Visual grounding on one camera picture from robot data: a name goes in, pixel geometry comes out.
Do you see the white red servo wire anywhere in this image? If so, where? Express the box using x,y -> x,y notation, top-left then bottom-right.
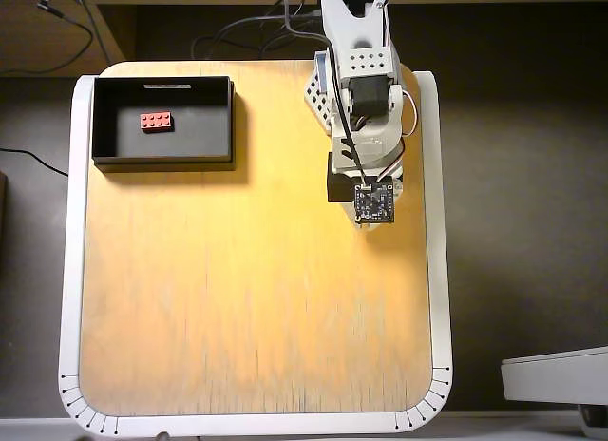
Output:
399,89 -> 421,139

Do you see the black camera cable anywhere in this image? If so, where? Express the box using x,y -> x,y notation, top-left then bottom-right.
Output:
282,0 -> 371,187

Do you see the black camera circuit board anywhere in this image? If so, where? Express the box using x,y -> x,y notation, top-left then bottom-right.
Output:
353,182 -> 396,224

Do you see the white perforated base bracket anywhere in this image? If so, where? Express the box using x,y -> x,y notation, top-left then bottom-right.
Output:
302,51 -> 334,136

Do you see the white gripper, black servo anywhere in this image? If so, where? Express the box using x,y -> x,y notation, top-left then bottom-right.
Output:
326,136 -> 406,204

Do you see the thin black cable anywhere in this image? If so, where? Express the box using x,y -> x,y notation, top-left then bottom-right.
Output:
0,147 -> 70,178

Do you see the black power cable bundle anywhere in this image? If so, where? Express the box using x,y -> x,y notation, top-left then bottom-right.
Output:
191,0 -> 326,60

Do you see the black cable with plug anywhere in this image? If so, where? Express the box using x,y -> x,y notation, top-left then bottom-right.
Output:
0,0 -> 113,76

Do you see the black rectangular bin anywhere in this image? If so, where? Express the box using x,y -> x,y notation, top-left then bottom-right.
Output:
91,75 -> 238,172

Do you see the red lego block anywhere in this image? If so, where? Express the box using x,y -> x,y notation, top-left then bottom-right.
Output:
139,110 -> 176,134

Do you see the white table edge frame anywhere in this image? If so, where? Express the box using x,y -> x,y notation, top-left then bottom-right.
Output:
57,69 -> 455,438

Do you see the white device housing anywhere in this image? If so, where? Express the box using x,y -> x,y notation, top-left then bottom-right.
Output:
500,346 -> 608,438

